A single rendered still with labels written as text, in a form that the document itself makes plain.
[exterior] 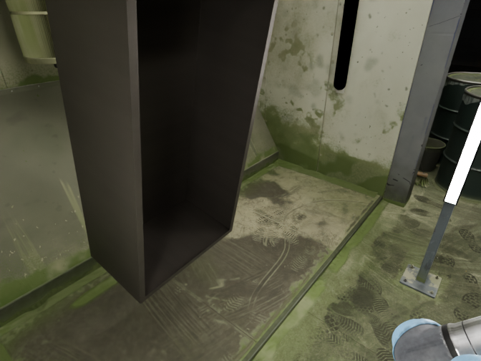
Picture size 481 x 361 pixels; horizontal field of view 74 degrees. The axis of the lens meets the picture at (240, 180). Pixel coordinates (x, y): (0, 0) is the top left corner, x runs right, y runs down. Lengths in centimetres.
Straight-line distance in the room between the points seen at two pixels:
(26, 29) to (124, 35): 129
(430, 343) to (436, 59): 224
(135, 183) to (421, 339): 78
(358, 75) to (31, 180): 241
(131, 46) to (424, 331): 80
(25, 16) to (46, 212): 104
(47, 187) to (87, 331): 86
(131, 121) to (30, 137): 145
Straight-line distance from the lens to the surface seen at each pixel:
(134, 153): 93
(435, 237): 215
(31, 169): 222
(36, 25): 203
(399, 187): 298
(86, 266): 223
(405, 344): 65
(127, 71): 83
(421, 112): 274
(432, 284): 237
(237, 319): 187
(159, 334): 187
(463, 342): 63
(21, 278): 215
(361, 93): 284
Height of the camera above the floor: 153
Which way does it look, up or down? 29 degrees down
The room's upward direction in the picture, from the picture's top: straight up
